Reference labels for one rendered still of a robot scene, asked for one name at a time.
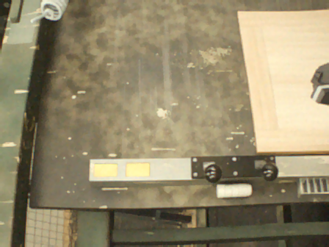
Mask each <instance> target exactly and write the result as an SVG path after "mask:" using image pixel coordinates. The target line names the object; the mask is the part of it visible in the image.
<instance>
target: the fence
mask: <svg viewBox="0 0 329 247"><path fill-rule="evenodd" d="M275 161H276V165H277V166H278V177H277V178H276V179H275V180H273V181H267V180H265V179H263V177H246V178H227V179H221V180H220V181H219V182H217V183H210V182H208V181H207V180H206V179H192V171H191V158H189V159H138V160H90V172H89V180H90V183H91V185H92V187H155V186H185V185H223V184H256V183H290V182H296V181H297V180H299V179H307V178H319V177H327V180H328V182H329V156H321V157H276V158H275ZM127 163H149V164H150V176H126V164H127ZM95 164H117V177H94V173H95Z"/></svg>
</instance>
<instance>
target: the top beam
mask: <svg viewBox="0 0 329 247"><path fill-rule="evenodd" d="M42 2H43V0H23V8H22V13H21V19H20V21H19V23H16V24H12V23H11V21H10V20H9V19H8V21H7V27H6V30H5V34H4V42H3V43H2V47H1V53H0V247H26V246H25V241H26V222H27V220H26V217H27V210H28V205H27V204H28V197H29V179H30V173H31V166H32V153H33V147H34V140H35V127H36V120H37V108H38V102H39V100H40V89H41V84H42V79H43V72H44V65H45V61H46V54H47V47H48V42H49V35H50V29H51V24H52V20H51V19H47V18H46V17H45V16H44V17H42V18H41V19H39V20H37V21H35V22H33V23H32V22H31V20H32V19H33V18H36V17H38V16H40V15H42V14H43V13H42V12H41V9H40V5H41V4H42Z"/></svg>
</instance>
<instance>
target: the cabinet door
mask: <svg viewBox="0 0 329 247"><path fill-rule="evenodd" d="M237 20H238V23H239V34H240V37H241V41H242V53H243V54H244V60H245V70H246V73H247V86H248V90H249V93H250V106H251V113H252V119H253V126H254V134H255V141H256V155H271V154H329V106H328V105H323V104H318V103H316V102H315V101H314V100H313V99H311V98H310V96H311V94H312V92H313V88H312V85H313V84H312V83H311V78H312V77H313V75H314V72H315V70H316V69H318V67H319V66H321V65H324V64H326V63H328V62H329V10H320V11H304V12H294V11H288V12H259V11H258V12H247V11H242V12H238V13H237Z"/></svg>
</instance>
